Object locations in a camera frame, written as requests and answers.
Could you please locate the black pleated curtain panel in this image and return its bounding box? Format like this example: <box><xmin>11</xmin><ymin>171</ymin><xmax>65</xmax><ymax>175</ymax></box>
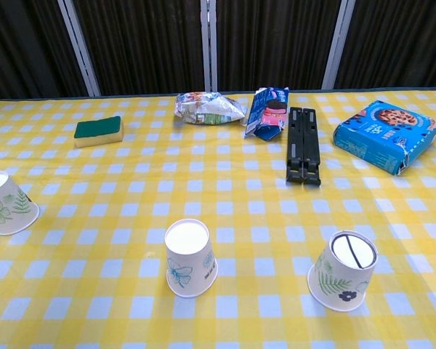
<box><xmin>215</xmin><ymin>0</ymin><xmax>342</xmax><ymax>92</ymax></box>
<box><xmin>0</xmin><ymin>0</ymin><xmax>92</xmax><ymax>102</ymax></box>
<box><xmin>72</xmin><ymin>0</ymin><xmax>206</xmax><ymax>97</ymax></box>
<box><xmin>334</xmin><ymin>0</ymin><xmax>436</xmax><ymax>90</ymax></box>

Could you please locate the paper cup with blue flower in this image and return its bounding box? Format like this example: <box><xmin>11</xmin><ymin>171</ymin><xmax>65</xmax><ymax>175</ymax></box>
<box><xmin>164</xmin><ymin>218</ymin><xmax>219</xmax><ymax>299</ymax></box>

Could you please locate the paper cup with green flower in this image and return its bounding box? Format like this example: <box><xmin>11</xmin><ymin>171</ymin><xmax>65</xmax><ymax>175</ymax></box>
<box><xmin>0</xmin><ymin>170</ymin><xmax>40</xmax><ymax>236</ymax></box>

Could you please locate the paper cup with black-lined base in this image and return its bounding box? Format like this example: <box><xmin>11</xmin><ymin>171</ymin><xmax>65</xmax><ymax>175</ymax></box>
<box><xmin>307</xmin><ymin>230</ymin><xmax>379</xmax><ymax>313</ymax></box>

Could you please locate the black folding stand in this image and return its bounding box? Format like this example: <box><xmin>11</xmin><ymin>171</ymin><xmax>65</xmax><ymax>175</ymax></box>
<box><xmin>285</xmin><ymin>106</ymin><xmax>322</xmax><ymax>188</ymax></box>

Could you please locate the green and yellow sponge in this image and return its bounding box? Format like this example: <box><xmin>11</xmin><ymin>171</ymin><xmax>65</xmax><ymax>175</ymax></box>
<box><xmin>73</xmin><ymin>116</ymin><xmax>125</xmax><ymax>149</ymax></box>

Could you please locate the blue pink sandwich cookie box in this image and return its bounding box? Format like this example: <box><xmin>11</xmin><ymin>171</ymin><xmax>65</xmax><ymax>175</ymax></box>
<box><xmin>243</xmin><ymin>86</ymin><xmax>290</xmax><ymax>141</ymax></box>

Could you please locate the white partition post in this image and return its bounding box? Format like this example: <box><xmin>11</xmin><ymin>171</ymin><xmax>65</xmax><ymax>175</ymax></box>
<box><xmin>321</xmin><ymin>0</ymin><xmax>358</xmax><ymax>90</ymax></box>
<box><xmin>200</xmin><ymin>0</ymin><xmax>219</xmax><ymax>92</ymax></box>
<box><xmin>57</xmin><ymin>0</ymin><xmax>102</xmax><ymax>97</ymax></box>

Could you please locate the yellow white checked tablecloth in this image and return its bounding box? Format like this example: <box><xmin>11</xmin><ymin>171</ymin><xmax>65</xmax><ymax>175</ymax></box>
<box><xmin>0</xmin><ymin>86</ymin><xmax>436</xmax><ymax>349</ymax></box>

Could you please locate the crumpled silver snack bag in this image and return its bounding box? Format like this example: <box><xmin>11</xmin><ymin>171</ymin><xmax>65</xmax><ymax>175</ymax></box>
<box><xmin>173</xmin><ymin>91</ymin><xmax>249</xmax><ymax>127</ymax></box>

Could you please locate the blue chocolate chip cookie box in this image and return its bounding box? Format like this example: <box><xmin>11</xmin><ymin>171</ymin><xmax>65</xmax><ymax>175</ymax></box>
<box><xmin>333</xmin><ymin>100</ymin><xmax>436</xmax><ymax>176</ymax></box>

